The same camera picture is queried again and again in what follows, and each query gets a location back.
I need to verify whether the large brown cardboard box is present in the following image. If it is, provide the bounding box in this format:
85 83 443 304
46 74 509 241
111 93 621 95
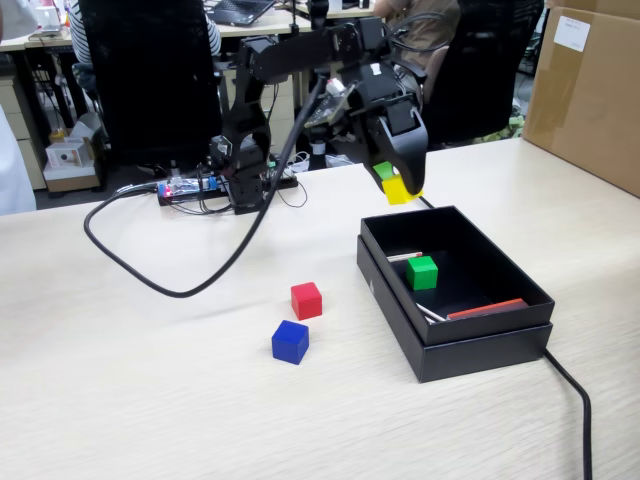
522 0 640 199

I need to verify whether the small open cardboard box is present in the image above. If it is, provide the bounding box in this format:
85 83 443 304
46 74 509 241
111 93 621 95
42 112 104 194

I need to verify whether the camouflage cloth bag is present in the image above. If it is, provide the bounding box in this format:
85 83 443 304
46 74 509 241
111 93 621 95
472 110 527 145

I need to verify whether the person in tan shirt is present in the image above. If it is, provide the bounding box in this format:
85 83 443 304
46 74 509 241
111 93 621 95
372 0 461 76

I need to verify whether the red wooden cube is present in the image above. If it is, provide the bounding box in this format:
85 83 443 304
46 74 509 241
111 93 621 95
290 281 324 321

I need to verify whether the yellow wooden cube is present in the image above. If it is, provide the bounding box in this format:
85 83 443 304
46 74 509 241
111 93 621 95
381 174 425 207

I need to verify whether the silver pen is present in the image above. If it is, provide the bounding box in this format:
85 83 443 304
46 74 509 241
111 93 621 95
416 302 447 324

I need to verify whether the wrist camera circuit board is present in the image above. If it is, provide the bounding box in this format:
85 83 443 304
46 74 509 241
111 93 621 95
303 78 357 129

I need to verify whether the controller board with red led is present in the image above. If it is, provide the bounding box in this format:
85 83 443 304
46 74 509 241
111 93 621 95
156 175 222 205

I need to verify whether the thick black looped cable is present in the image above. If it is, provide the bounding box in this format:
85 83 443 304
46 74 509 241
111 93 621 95
83 74 329 300

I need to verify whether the thick black long cable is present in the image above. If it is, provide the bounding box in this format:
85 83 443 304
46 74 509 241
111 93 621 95
417 194 594 480

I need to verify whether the black office chair with armrest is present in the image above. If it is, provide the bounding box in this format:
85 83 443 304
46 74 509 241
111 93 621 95
389 0 546 151

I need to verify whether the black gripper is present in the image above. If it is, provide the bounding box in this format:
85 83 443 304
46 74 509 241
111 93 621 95
344 62 430 196

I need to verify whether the black cardboard box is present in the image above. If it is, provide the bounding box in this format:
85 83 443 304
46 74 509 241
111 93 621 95
359 204 556 347

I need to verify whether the light wooden office desk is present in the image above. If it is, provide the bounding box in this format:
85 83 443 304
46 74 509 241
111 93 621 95
0 24 76 131
214 4 384 116

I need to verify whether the white small product box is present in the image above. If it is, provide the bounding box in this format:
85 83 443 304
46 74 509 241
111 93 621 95
45 142 87 169

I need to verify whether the black mesh office chair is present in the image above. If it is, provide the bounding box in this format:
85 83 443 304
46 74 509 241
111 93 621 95
72 0 224 174

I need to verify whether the black open box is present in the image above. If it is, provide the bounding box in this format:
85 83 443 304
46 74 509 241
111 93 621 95
356 234 554 384

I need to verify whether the black laptop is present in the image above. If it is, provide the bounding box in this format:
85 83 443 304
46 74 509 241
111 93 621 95
206 0 277 27

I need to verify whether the blue wooden cube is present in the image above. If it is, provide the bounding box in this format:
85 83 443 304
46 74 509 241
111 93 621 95
271 319 310 366

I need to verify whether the beige drawer cabinet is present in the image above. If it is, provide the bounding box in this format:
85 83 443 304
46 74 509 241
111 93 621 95
0 74 49 191
259 74 297 146

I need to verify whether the person in striped shirt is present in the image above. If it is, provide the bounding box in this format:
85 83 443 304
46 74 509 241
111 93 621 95
67 0 221 96

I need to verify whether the green wooden cube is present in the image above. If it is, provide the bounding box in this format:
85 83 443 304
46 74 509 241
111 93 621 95
405 254 440 291

